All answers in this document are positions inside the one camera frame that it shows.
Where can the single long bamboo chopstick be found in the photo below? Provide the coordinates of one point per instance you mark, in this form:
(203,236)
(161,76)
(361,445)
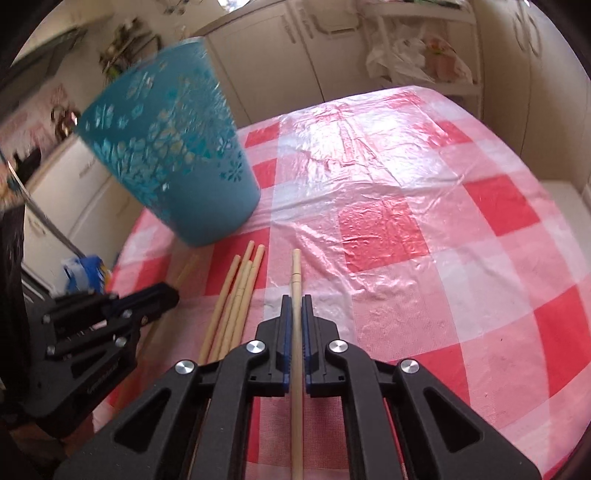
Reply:
(295,277)

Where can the blue plastic bag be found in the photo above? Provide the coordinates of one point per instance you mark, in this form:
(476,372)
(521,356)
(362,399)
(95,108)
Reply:
(85,272)

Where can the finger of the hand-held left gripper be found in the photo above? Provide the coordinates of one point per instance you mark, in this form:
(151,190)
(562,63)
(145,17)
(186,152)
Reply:
(92,369)
(152,295)

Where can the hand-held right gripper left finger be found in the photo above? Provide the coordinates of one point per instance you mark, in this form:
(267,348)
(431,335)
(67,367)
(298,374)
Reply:
(287,341)

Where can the white hanging cloth bag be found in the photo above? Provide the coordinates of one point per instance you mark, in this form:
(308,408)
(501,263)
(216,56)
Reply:
(332,18)

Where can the white printed plastic bag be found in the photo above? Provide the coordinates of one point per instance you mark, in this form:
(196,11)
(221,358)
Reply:
(415,60)

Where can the steel whistling kettle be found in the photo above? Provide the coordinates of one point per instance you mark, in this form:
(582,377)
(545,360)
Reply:
(62,120)

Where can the grey range hood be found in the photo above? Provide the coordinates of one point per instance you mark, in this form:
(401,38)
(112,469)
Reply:
(37,55)

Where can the red checkered plastic tablecloth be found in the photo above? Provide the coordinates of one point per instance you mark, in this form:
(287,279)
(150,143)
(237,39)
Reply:
(415,230)

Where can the cream lower kitchen cabinets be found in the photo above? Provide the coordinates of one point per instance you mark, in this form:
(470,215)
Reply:
(277,60)

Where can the pink wall stickers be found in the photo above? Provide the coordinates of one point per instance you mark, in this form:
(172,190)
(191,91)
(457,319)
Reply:
(51,99)

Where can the wall utensil rack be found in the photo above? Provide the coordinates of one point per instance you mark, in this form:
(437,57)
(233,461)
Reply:
(124,50)

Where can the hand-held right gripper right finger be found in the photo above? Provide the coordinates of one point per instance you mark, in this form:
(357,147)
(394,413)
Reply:
(308,341)

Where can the white low stool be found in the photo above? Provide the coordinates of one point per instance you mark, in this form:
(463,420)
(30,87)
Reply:
(565,194)

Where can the bundle of wooden chopsticks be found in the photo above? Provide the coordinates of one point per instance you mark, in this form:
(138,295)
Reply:
(231,304)

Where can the white trolley cart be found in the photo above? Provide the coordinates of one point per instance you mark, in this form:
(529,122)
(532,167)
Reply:
(415,18)

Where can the teal perforated plastic basket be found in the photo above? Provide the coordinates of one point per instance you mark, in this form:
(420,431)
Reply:
(171,147)

